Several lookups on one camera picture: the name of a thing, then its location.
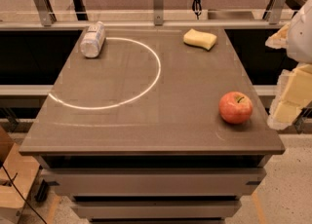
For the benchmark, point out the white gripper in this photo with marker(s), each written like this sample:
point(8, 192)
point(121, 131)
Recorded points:
point(300, 38)

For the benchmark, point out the yellow sponge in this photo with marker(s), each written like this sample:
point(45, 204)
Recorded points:
point(199, 39)

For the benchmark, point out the clear plastic water bottle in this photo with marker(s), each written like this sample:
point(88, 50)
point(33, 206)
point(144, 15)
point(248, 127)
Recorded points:
point(93, 40)

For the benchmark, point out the red apple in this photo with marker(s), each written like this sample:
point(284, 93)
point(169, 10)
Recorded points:
point(235, 108)

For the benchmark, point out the wooden box on floor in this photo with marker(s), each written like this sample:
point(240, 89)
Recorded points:
point(17, 174)

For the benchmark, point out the right metal rail bracket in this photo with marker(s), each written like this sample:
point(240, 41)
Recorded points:
point(274, 14)

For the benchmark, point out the metal rail bracket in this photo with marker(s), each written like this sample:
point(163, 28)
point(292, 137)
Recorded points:
point(158, 11)
point(45, 12)
point(274, 14)

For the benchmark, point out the middle metal rail bracket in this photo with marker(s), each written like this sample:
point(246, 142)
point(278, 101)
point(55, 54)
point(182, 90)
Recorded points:
point(158, 11)

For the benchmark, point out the left metal rail bracket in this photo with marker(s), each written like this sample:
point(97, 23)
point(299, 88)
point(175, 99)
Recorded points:
point(45, 12)

